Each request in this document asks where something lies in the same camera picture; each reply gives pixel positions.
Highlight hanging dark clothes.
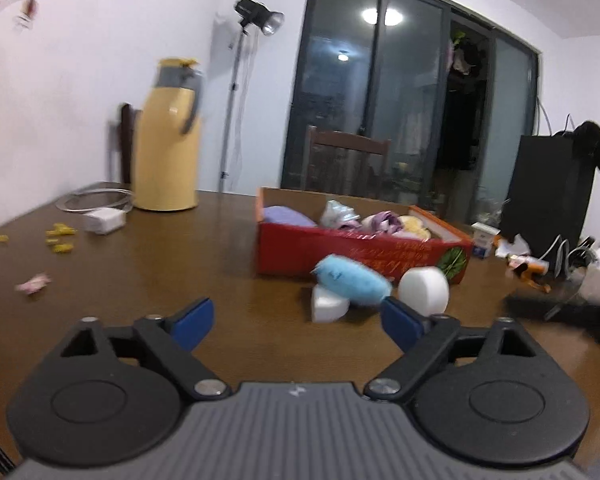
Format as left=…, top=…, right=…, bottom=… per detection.
left=437, top=75, right=481, bottom=171

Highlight scattered yellow petals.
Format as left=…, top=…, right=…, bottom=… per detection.
left=0, top=222, right=78, bottom=255

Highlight studio light on stand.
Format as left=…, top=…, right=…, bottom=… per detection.
left=217, top=0, right=286, bottom=193

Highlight hanging pink garment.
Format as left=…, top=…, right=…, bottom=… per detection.
left=450, top=40, right=468, bottom=73

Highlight silver plastic bag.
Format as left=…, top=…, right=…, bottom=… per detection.
left=320, top=200, right=361, bottom=231

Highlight slatted wooden chair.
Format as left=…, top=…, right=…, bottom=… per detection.
left=302, top=125, right=392, bottom=196

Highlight white foam block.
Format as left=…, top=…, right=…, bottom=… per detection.
left=311, top=284, right=352, bottom=323

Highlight orange snack packet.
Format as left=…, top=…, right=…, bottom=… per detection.
left=505, top=252, right=553, bottom=293

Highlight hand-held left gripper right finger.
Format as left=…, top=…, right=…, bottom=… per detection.
left=365, top=297, right=541, bottom=402

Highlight white charger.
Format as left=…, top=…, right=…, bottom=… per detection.
left=84, top=208, right=127, bottom=235

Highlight pink purple cloth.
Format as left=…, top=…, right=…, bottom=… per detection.
left=360, top=211, right=406, bottom=235

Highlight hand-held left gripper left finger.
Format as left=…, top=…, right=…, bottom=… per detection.
left=55, top=297, right=229, bottom=402

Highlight folded purple cloth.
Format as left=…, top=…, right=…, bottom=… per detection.
left=262, top=205, right=317, bottom=228

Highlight light blue plush toy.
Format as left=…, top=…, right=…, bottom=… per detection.
left=311, top=254, right=393, bottom=307

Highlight white charger cable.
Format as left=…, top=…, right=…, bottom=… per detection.
left=56, top=188, right=133, bottom=212

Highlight white foam cylinder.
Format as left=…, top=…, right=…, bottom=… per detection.
left=397, top=266, right=451, bottom=317

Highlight crumpled white paper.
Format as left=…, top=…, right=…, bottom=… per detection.
left=495, top=234, right=531, bottom=258

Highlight red cardboard box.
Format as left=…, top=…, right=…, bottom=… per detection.
left=255, top=187, right=475, bottom=285

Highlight sliding glass door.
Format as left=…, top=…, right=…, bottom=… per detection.
left=281, top=0, right=541, bottom=226

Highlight black paper bag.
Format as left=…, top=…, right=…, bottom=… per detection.
left=500, top=132, right=598, bottom=261

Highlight yellow thermos jug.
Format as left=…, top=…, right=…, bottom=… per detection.
left=132, top=57, right=206, bottom=212

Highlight pink candy wrapper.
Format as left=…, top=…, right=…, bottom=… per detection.
left=15, top=273, right=51, bottom=296

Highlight yellow and white plush toy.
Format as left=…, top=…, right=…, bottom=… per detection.
left=397, top=214, right=433, bottom=241

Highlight small white container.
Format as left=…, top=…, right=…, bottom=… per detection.
left=471, top=222, right=501, bottom=258

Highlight black garment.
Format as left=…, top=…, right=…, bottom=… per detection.
left=555, top=121, right=600, bottom=177

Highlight white power cables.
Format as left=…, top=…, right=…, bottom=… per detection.
left=542, top=234, right=586, bottom=278

